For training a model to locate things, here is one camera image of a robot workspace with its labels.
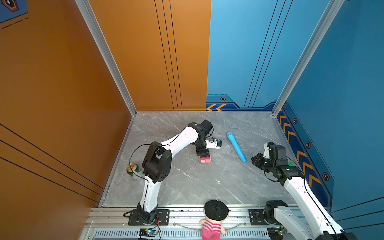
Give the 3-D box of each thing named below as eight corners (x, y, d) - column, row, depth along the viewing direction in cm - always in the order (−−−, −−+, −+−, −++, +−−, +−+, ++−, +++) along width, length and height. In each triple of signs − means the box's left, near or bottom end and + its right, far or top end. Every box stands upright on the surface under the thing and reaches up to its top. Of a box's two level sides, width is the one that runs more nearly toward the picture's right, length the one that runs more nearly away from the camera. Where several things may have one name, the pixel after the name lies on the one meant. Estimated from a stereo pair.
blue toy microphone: (243, 163, 94) (244, 160, 91) (226, 135, 108) (227, 132, 105) (247, 161, 94) (249, 159, 92) (230, 134, 108) (231, 131, 106)
